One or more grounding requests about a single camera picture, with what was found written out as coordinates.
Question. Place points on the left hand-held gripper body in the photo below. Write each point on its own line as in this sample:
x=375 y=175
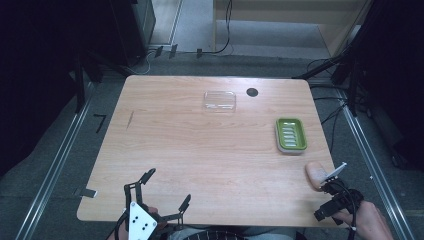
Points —
x=141 y=222

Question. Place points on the clear plastic container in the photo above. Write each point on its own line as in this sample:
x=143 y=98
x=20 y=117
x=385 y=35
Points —
x=220 y=101

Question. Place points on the black tripod stand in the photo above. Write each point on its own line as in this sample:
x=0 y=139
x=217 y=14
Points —
x=346 y=66

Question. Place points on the black cabinet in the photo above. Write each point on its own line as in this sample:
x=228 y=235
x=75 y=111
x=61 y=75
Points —
x=133 y=30

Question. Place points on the metal floor rail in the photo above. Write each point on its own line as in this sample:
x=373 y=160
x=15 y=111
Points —
x=376 y=173
x=55 y=166

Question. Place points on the grey tape piece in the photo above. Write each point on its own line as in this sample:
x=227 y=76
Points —
x=88 y=192

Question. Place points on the black angled floor tape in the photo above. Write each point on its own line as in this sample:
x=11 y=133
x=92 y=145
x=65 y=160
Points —
x=100 y=122

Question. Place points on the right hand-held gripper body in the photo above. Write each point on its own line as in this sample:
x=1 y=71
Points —
x=336 y=201

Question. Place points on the black round table grommet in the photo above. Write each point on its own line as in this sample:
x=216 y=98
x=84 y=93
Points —
x=252 y=92

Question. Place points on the beige soap bar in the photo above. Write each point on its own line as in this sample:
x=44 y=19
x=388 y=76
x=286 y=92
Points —
x=315 y=175

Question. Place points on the person's right hand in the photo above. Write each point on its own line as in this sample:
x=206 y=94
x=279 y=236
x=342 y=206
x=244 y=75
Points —
x=366 y=221

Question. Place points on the green soap dish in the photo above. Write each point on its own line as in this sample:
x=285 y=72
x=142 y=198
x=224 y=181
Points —
x=291 y=134

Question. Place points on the person's left hand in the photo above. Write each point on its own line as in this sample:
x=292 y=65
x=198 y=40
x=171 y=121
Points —
x=153 y=210

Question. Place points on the black tape strip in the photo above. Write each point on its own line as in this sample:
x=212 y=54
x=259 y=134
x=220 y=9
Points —
x=158 y=51
x=199 y=53
x=173 y=51

